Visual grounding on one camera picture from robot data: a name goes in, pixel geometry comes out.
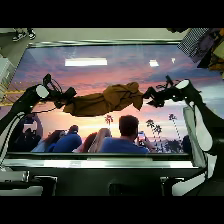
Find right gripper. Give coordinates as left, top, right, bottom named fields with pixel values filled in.
left=142, top=85, right=170, bottom=108

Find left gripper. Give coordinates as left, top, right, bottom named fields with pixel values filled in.
left=49, top=86, right=78, bottom=109

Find brown T-shirt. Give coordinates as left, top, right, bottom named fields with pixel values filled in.
left=63, top=81, right=145, bottom=118

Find light grey garment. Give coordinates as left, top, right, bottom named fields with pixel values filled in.
left=182, top=105, right=208, bottom=169

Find checked shirt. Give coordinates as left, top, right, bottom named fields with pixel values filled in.
left=176, top=27, right=212, bottom=64

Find yellow and black garment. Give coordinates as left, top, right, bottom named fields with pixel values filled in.
left=197, top=49, right=224, bottom=80

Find person's legs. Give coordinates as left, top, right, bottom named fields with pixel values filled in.
left=12, top=27, right=37, bottom=43

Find purple garment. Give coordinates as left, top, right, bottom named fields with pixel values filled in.
left=197, top=28, right=224, bottom=62

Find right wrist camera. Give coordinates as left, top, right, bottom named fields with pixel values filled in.
left=164, top=75, right=175, bottom=88

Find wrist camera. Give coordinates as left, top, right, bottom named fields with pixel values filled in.
left=164, top=75, right=175, bottom=88
left=42, top=73, right=55, bottom=92

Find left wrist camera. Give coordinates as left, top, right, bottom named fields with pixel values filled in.
left=42, top=73, right=55, bottom=92

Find silver frame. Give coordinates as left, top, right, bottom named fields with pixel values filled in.
left=0, top=156, right=214, bottom=197

